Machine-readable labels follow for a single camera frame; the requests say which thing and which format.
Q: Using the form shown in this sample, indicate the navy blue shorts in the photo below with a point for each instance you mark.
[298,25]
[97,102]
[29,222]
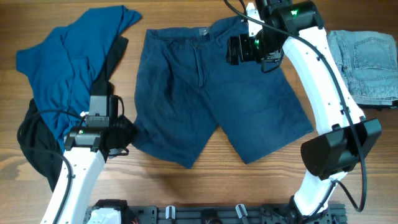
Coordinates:
[185,89]

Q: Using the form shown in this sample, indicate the light blue denim jeans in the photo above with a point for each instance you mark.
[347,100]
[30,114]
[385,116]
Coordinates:
[367,62]

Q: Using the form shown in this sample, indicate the black garment under t-shirt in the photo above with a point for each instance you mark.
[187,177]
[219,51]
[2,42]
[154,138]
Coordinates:
[38,143]

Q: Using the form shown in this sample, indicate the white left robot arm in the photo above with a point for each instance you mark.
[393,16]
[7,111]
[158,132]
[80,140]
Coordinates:
[103,133]

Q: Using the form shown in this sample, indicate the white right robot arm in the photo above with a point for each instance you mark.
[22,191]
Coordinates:
[283,29]

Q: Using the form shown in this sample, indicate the black folded garment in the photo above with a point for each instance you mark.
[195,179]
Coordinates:
[378,107]

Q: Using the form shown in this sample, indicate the teal blue t-shirt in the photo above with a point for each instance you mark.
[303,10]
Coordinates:
[62,69]

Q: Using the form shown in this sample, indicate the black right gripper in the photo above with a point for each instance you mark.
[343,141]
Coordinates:
[245,55]

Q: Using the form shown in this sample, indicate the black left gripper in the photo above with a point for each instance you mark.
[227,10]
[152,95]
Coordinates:
[130,128]

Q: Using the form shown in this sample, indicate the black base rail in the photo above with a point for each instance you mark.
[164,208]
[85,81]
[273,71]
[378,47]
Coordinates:
[201,215]

